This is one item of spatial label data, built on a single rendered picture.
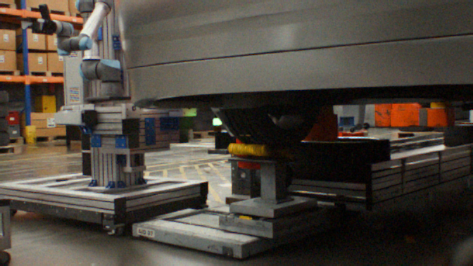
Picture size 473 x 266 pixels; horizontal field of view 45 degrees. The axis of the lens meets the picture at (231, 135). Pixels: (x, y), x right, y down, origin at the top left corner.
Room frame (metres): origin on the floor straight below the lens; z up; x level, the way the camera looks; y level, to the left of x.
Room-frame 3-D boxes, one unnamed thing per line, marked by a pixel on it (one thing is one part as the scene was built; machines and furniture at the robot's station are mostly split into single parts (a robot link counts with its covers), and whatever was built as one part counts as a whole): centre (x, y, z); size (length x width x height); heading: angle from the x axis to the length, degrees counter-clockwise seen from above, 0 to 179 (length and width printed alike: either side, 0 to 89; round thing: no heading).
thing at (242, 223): (3.08, -0.22, 0.13); 0.50 x 0.36 x 0.10; 138
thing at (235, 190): (4.04, -0.06, 0.21); 0.10 x 0.10 x 0.42; 48
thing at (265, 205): (3.08, -0.22, 0.32); 0.40 x 0.30 x 0.28; 138
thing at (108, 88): (3.53, 0.73, 0.87); 0.15 x 0.15 x 0.10
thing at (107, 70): (3.53, 0.74, 0.98); 0.13 x 0.12 x 0.14; 67
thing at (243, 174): (3.49, -0.23, 0.26); 0.42 x 0.18 x 0.35; 48
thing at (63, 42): (3.33, 0.94, 1.12); 0.11 x 0.08 x 0.11; 67
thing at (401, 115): (5.04, -1.68, 0.69); 0.52 x 0.17 x 0.35; 48
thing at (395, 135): (11.10, -3.93, 0.55); 1.40 x 0.80 x 1.09; 50
